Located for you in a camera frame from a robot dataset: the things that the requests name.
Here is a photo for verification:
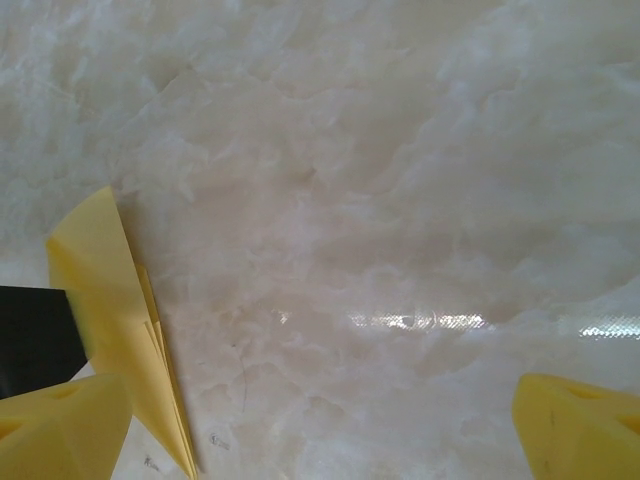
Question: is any pale yellow square paper sheet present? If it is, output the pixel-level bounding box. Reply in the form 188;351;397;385
124;262;204;479

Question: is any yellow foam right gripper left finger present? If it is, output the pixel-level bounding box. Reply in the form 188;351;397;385
0;372;132;480

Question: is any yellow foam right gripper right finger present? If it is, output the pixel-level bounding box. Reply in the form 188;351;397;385
514;372;640;480

